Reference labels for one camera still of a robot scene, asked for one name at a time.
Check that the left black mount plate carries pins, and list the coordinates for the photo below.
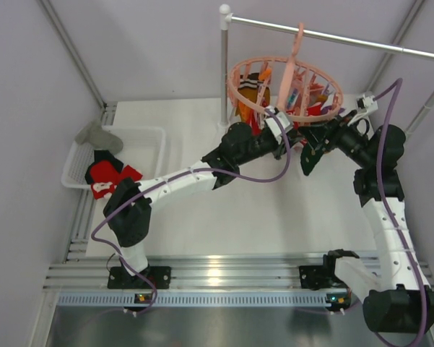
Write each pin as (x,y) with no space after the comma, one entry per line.
(158,276)

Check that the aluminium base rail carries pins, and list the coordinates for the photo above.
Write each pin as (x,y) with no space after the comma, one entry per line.
(209,281)

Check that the pink round clip hanger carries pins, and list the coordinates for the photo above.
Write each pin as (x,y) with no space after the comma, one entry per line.
(291,83)

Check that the silver clothes rack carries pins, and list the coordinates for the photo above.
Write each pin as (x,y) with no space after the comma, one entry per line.
(409,24)

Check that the red santa sock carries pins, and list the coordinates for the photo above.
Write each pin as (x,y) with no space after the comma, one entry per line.
(103,178)

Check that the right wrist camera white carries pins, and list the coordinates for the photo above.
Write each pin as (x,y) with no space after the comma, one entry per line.
(366,105)

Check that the black sock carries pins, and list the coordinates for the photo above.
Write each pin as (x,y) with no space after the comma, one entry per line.
(106,155)

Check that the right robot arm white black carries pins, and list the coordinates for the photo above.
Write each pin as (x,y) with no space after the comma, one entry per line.
(400,299)

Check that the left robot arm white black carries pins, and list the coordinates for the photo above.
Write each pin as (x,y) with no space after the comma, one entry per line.
(132,204)

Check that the red hanging sock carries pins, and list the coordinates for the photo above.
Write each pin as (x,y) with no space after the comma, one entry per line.
(316,111)
(250,117)

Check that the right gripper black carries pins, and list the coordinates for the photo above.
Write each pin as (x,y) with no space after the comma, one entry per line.
(332,131)

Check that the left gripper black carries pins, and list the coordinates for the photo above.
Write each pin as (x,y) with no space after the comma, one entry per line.
(281,149)

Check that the grey sock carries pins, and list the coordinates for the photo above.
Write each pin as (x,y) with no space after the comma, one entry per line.
(94,134)

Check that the right black mount plate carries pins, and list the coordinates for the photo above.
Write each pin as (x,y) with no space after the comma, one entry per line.
(314,277)

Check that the mustard hanging sock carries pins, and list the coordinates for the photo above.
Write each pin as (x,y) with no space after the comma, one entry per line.
(250,86)

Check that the black mount plate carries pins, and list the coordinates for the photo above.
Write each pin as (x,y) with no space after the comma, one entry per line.
(314,277)
(158,276)

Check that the white plastic basket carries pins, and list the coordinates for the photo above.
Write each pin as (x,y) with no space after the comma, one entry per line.
(143,149)

